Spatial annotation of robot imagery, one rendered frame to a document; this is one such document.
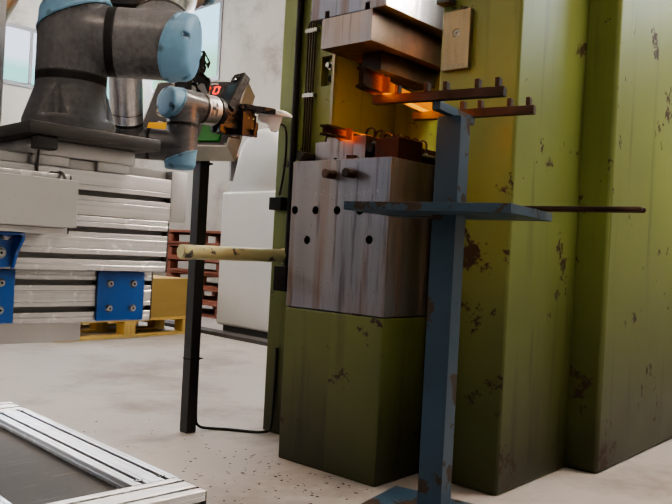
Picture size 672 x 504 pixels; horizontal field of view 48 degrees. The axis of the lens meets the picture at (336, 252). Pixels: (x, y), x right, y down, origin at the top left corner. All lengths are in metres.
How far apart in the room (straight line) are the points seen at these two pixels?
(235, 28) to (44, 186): 7.51
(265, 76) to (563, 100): 5.83
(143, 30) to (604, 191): 1.60
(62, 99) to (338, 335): 1.18
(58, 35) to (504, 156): 1.25
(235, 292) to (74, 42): 4.27
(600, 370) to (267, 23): 6.28
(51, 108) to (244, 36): 7.16
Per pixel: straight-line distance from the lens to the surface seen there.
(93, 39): 1.33
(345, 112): 2.59
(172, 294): 5.41
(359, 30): 2.35
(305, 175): 2.31
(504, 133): 2.16
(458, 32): 2.29
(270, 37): 8.07
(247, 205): 5.42
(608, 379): 2.55
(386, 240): 2.09
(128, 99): 1.82
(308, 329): 2.28
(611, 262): 2.50
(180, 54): 1.31
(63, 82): 1.32
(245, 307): 5.40
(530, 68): 2.24
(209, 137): 2.49
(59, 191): 1.15
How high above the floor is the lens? 0.65
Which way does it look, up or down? level
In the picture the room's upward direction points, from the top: 3 degrees clockwise
